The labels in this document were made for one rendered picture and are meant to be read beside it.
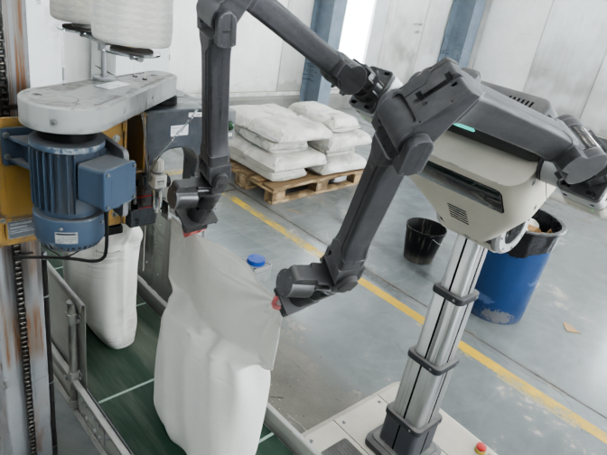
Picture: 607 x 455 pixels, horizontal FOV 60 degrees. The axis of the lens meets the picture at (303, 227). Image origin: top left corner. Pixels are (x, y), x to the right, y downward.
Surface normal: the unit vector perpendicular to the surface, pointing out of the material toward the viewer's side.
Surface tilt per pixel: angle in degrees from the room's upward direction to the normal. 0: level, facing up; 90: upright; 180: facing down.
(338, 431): 0
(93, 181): 90
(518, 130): 113
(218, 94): 101
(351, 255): 106
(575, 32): 90
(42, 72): 91
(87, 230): 91
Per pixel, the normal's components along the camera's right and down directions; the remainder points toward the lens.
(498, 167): -0.36, -0.57
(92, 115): 0.81, 0.37
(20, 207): 0.68, 0.42
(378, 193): 0.24, 0.80
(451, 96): -0.51, -0.33
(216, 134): 0.47, 0.61
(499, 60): -0.72, 0.19
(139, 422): 0.16, -0.89
